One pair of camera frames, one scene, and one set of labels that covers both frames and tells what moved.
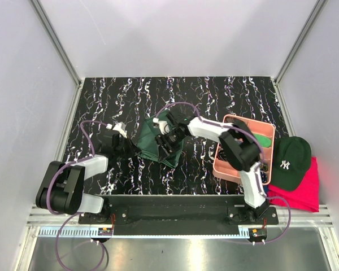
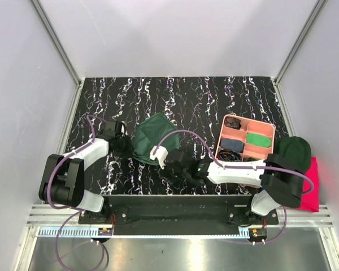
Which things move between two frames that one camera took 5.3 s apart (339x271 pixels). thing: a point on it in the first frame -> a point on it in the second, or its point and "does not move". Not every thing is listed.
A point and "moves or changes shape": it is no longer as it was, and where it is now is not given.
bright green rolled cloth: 265,141 does not move
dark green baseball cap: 292,157 does not move
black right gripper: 161,140 -> 165,172
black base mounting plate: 179,212 does not move
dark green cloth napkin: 147,145 moves or changes shape
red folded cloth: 305,197 does not move
